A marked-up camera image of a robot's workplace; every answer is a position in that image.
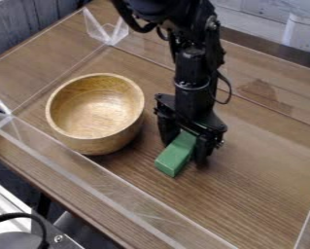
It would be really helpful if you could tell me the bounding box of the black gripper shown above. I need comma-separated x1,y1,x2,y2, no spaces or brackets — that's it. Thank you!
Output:
155,79,227,167

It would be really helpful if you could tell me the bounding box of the green rectangular block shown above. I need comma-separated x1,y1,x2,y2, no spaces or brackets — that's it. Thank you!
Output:
155,130,196,177

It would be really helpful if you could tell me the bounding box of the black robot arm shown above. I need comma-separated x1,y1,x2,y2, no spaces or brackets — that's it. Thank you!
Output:
111,0,227,165

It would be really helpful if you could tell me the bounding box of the brown wooden bowl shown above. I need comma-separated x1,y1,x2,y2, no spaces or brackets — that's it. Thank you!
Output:
45,73,145,156

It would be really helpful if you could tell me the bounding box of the white container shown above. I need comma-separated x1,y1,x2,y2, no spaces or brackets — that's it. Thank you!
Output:
282,13,310,53

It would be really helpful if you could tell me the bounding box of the clear acrylic corner bracket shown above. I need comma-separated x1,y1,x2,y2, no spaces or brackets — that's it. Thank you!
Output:
81,8,129,46

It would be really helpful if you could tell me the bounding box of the clear acrylic front wall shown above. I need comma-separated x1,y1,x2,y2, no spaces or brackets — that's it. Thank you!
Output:
0,114,238,249

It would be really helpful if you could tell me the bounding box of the grey metal bracket with screw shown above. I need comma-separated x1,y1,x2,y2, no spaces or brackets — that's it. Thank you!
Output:
29,220,84,249

